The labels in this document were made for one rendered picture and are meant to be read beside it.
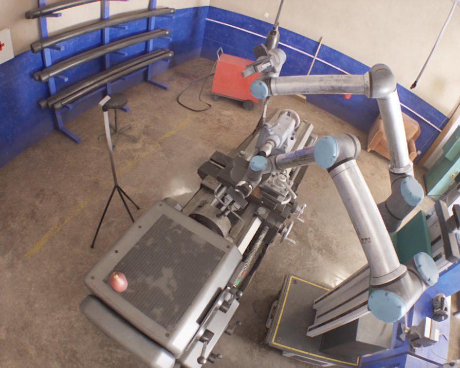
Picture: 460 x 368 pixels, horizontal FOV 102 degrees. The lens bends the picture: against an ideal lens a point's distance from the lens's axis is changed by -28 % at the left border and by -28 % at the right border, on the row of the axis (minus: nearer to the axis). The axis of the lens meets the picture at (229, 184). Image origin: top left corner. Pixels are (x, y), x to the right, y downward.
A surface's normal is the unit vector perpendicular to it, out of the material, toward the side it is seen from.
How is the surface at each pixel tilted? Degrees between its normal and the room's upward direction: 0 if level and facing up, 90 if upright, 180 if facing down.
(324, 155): 88
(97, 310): 0
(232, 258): 45
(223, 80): 90
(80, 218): 0
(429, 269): 5
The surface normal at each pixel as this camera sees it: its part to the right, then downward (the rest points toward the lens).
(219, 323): 0.63, -0.30
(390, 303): -0.84, 0.29
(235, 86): -0.15, 0.71
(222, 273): 0.75, -0.13
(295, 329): 0.20, -0.66
